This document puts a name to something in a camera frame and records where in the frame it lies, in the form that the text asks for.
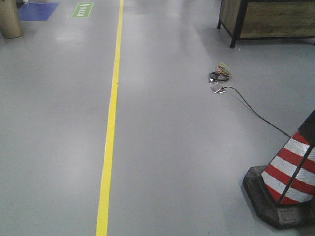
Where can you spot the wooden black-framed cabinet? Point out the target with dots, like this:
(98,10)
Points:
(267,19)

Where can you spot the green floor sign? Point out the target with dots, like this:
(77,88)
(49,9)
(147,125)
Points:
(82,10)

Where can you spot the red white traffic cone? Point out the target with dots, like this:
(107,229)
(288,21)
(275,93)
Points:
(282,193)

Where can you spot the blue floor mat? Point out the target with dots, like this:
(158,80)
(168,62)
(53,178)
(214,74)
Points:
(37,11)

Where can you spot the gold cylindrical bin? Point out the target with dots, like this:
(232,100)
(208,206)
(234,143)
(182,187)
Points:
(10,25)

